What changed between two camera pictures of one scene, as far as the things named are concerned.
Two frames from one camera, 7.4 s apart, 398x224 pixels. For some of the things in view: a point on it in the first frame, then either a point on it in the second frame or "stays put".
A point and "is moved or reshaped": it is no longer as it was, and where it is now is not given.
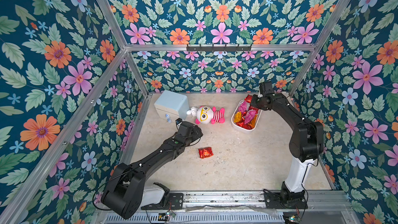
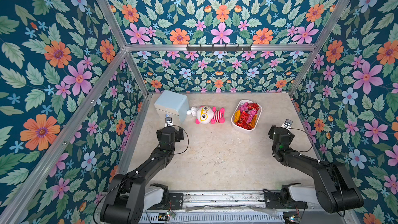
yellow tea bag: (238, 117) stays put
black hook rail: (219, 49) stays put
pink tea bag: (249, 116) stays put
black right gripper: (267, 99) → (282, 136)
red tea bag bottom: (246, 126) stays put
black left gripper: (195, 136) → (178, 135)
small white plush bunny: (192, 111) stays put
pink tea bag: (243, 107) stays put
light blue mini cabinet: (171, 107) stays put
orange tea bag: (253, 121) stays put
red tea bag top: (249, 98) is moved or reshaped
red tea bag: (205, 152) → (244, 116)
